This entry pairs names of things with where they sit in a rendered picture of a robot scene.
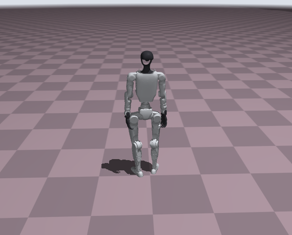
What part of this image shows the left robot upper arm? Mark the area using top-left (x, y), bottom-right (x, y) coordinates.
top-left (126, 72), bottom-right (137, 98)

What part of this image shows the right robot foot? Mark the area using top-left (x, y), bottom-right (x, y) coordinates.
top-left (151, 164), bottom-right (159, 174)

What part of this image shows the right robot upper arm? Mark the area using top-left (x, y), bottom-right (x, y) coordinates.
top-left (157, 72), bottom-right (166, 97)

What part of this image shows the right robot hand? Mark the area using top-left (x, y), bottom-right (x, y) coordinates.
top-left (161, 110), bottom-right (167, 128)

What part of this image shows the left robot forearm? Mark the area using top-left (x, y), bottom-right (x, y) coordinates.
top-left (124, 92), bottom-right (132, 116)

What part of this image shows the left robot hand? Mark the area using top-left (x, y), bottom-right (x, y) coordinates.
top-left (125, 112), bottom-right (133, 130)

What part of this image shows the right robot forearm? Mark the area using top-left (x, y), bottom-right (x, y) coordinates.
top-left (160, 91), bottom-right (167, 114)

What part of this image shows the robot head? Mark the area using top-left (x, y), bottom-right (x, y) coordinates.
top-left (140, 51), bottom-right (154, 74)

